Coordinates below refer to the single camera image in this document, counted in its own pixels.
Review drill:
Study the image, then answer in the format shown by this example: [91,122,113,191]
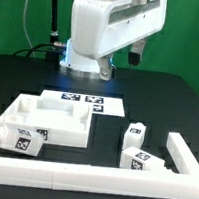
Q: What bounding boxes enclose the black cables at base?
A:
[12,36,68,63]

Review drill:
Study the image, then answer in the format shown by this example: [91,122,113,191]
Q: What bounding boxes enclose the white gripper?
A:
[71,0,167,80]

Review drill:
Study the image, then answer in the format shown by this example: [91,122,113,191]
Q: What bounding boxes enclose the white square tabletop part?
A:
[0,94,92,148]

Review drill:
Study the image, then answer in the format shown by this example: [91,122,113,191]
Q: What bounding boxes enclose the white tag sheet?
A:
[41,90,125,117]

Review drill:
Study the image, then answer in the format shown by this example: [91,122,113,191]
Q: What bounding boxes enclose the grey cable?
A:
[17,0,43,57]

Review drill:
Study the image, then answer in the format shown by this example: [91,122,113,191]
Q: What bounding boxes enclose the white U-shaped fence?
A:
[0,133,199,199]

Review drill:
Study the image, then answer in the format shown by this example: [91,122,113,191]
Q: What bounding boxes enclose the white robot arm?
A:
[60,0,167,80]

